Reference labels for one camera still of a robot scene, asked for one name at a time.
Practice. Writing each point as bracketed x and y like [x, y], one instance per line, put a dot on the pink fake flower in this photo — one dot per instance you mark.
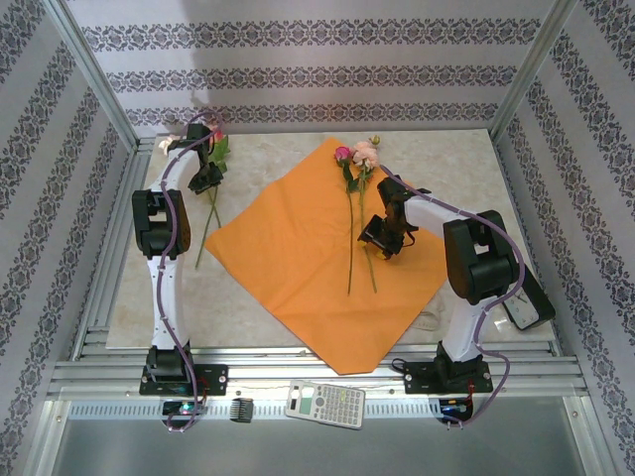
[216, 134]

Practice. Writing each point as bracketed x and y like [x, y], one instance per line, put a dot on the orange wrapping paper sheet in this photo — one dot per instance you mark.
[297, 238]

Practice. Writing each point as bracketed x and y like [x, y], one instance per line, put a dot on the peach fake rose with bud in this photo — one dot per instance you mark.
[365, 154]

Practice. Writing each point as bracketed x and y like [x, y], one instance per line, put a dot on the dark pink fake rose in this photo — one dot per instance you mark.
[342, 154]

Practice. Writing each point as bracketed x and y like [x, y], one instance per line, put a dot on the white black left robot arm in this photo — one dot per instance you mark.
[168, 312]

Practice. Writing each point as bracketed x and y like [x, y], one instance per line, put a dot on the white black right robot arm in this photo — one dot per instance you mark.
[466, 327]

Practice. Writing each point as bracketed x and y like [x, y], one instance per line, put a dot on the black alarm clock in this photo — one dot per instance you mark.
[521, 312]

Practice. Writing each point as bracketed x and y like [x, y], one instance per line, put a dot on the grey scientific calculator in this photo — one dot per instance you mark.
[337, 404]

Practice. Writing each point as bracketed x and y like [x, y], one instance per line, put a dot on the black clipper comb guard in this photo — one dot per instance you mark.
[241, 409]

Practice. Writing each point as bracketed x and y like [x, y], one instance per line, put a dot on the circuit board with green light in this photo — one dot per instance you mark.
[184, 408]

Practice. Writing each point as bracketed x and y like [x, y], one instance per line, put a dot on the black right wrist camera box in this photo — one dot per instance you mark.
[394, 187]

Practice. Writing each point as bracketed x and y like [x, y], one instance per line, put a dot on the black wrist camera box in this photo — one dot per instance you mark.
[197, 133]
[394, 187]

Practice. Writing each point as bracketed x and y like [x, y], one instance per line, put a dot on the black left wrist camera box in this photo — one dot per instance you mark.
[197, 133]

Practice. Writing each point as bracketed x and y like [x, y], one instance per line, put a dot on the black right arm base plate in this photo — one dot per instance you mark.
[419, 377]

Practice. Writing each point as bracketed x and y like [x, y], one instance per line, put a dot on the aluminium right side rail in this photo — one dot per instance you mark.
[513, 193]

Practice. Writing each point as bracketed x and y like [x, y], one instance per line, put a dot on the aluminium rail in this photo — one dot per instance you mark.
[278, 369]
[101, 297]
[513, 193]

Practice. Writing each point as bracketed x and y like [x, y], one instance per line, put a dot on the aluminium front rail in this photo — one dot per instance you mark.
[278, 369]

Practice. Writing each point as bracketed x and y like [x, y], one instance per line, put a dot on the aluminium left corner post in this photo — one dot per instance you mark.
[92, 74]

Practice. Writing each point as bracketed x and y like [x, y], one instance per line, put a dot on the aluminium corner post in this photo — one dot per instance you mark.
[92, 74]
[530, 74]

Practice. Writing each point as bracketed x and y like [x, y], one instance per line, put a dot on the aluminium left side rail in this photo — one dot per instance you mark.
[101, 297]

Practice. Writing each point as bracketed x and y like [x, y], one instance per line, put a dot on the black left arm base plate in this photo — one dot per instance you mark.
[213, 379]

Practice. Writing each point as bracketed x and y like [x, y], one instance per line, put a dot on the aluminium right corner post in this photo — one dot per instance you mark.
[530, 74]

